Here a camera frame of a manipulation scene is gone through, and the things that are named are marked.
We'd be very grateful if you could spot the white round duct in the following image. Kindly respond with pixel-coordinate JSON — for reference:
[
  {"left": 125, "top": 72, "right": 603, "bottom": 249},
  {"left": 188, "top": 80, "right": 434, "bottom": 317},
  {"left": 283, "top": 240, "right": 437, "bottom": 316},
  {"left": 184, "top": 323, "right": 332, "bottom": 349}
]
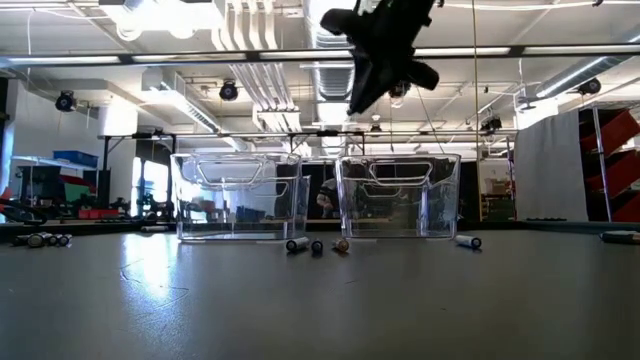
[{"left": 99, "top": 0, "right": 221, "bottom": 42}]

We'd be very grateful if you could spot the black aluminium rig frame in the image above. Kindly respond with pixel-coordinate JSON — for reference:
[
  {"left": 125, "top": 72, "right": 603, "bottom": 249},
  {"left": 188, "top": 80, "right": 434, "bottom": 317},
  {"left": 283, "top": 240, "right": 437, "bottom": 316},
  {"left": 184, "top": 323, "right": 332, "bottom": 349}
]
[{"left": 0, "top": 42, "right": 640, "bottom": 67}]

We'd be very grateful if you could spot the clear plastic bin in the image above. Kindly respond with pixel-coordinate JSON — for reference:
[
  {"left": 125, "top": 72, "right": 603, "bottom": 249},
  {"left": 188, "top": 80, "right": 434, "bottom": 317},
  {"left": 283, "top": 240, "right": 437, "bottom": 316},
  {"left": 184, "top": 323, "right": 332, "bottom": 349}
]
[
  {"left": 169, "top": 151, "right": 312, "bottom": 244},
  {"left": 333, "top": 152, "right": 463, "bottom": 241}
]

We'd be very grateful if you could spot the thin hanging cable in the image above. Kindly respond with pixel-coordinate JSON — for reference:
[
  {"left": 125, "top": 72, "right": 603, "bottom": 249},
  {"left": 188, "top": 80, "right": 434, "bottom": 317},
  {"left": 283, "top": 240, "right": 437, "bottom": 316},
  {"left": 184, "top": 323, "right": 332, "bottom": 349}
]
[{"left": 471, "top": 0, "right": 481, "bottom": 221}]

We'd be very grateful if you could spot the silver ribbed duct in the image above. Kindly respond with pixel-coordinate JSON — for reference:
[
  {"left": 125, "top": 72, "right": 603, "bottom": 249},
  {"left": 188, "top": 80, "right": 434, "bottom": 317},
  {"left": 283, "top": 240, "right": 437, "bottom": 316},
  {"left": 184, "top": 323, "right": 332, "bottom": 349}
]
[{"left": 301, "top": 0, "right": 374, "bottom": 156}]

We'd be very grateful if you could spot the red low box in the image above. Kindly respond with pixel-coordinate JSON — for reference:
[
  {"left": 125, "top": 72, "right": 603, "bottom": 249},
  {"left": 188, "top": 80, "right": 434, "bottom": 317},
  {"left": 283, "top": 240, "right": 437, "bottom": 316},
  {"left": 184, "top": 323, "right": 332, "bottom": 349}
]
[{"left": 77, "top": 208, "right": 122, "bottom": 221}]

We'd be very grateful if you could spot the blue storage crate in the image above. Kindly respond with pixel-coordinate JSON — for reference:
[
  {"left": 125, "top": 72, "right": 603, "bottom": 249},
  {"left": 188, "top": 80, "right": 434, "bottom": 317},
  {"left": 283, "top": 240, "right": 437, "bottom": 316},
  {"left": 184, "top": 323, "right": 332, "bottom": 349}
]
[{"left": 52, "top": 149, "right": 100, "bottom": 169}]

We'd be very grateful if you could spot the white ceiling pipe bundle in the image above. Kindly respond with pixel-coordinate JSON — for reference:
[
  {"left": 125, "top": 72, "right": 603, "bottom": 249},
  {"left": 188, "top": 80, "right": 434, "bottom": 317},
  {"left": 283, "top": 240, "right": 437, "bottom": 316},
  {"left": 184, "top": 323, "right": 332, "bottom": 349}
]
[{"left": 212, "top": 0, "right": 304, "bottom": 134}]

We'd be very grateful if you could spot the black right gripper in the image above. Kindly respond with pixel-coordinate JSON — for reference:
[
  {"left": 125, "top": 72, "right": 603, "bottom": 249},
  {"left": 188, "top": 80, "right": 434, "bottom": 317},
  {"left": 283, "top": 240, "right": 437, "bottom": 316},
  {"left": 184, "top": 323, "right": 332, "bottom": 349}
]
[{"left": 319, "top": 0, "right": 441, "bottom": 116}]

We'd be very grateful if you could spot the black hanging camera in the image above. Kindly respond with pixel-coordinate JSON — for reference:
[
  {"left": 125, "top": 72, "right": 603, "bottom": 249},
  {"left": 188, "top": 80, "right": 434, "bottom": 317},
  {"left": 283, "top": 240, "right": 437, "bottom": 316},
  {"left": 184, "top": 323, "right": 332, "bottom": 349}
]
[
  {"left": 479, "top": 114, "right": 504, "bottom": 135},
  {"left": 54, "top": 89, "right": 79, "bottom": 114},
  {"left": 388, "top": 82, "right": 414, "bottom": 110},
  {"left": 576, "top": 76, "right": 604, "bottom": 98},
  {"left": 218, "top": 78, "right": 241, "bottom": 103}
]

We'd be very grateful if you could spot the black background rig frame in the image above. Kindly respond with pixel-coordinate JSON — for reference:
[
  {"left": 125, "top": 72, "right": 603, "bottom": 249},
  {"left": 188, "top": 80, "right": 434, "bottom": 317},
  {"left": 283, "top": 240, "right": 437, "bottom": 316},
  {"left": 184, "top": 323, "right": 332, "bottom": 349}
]
[{"left": 97, "top": 128, "right": 519, "bottom": 224}]

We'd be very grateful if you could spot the red storage bin rack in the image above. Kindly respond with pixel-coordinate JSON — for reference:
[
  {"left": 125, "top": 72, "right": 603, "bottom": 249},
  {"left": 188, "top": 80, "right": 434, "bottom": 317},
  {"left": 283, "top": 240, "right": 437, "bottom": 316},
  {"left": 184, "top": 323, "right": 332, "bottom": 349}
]
[{"left": 578, "top": 105, "right": 640, "bottom": 224}]

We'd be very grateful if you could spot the person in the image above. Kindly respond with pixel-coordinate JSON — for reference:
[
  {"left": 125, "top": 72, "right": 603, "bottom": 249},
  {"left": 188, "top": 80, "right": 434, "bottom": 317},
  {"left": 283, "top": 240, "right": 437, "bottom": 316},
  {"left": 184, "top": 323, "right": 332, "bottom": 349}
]
[{"left": 315, "top": 177, "right": 342, "bottom": 220}]

